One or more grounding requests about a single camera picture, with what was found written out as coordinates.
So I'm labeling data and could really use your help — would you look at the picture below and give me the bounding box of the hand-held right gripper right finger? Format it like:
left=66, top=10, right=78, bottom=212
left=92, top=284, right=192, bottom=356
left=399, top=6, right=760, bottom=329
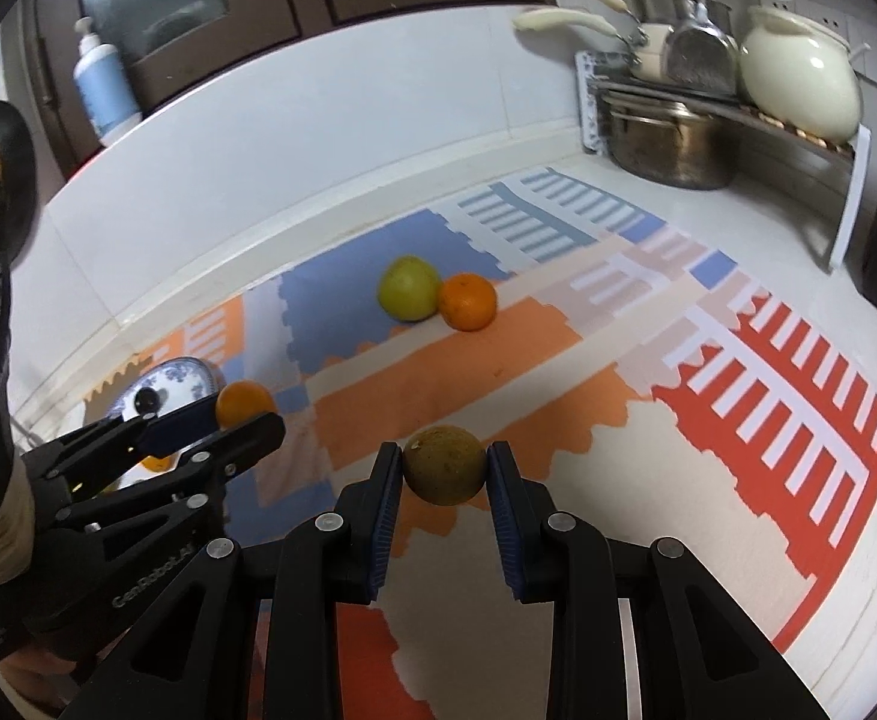
left=485, top=441, right=833, bottom=720

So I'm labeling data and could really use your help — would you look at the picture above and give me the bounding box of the white metal pot rack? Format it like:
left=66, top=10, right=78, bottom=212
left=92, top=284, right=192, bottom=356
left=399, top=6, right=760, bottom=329
left=574, top=49, right=875, bottom=271

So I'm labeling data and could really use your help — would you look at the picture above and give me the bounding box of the white ceramic pot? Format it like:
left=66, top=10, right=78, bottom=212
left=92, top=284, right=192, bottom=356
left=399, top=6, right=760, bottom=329
left=738, top=4, right=870, bottom=143

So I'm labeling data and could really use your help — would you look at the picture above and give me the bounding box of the metal skimmer ladle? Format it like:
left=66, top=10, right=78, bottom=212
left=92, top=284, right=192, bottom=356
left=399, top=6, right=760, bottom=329
left=665, top=0, right=740, bottom=95

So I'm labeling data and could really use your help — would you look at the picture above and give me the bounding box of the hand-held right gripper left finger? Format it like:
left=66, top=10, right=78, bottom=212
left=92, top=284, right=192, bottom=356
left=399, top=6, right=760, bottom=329
left=59, top=441, right=405, bottom=720

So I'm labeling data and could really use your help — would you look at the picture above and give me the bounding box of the large yellow green citrus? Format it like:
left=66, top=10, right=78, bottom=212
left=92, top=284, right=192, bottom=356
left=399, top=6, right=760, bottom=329
left=376, top=256, right=443, bottom=324

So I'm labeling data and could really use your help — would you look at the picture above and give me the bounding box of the person's left hand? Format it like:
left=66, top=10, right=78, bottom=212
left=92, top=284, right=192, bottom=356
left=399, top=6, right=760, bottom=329
left=3, top=645, right=85, bottom=685

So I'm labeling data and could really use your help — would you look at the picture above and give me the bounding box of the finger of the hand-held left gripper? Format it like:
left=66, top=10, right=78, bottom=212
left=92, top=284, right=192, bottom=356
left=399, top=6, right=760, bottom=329
left=22, top=392, right=223, bottom=496
left=54, top=411, right=288, bottom=535

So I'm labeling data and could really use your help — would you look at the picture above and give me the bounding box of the small yellow green citrus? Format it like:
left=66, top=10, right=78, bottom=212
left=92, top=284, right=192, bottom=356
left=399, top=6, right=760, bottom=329
left=402, top=425, right=488, bottom=507

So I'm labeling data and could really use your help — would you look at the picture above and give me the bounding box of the dark brown window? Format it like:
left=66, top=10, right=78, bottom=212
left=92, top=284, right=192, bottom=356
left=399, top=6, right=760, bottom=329
left=18, top=0, right=559, bottom=173

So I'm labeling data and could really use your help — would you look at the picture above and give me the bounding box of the large steel pot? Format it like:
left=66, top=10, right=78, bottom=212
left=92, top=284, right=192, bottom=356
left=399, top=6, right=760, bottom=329
left=604, top=90, right=740, bottom=191

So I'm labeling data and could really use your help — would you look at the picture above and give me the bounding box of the blue rimmed white plate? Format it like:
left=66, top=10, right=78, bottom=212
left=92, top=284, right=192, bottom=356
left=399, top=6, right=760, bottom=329
left=104, top=356, right=223, bottom=496

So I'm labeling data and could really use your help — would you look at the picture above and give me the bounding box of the blue white pump bottle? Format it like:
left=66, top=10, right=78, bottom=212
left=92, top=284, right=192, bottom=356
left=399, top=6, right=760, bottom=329
left=73, top=16, right=144, bottom=147

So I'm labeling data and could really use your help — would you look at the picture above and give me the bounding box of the colourful patterned table mat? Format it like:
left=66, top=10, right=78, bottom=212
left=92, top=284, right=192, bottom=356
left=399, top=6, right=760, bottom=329
left=82, top=165, right=877, bottom=720

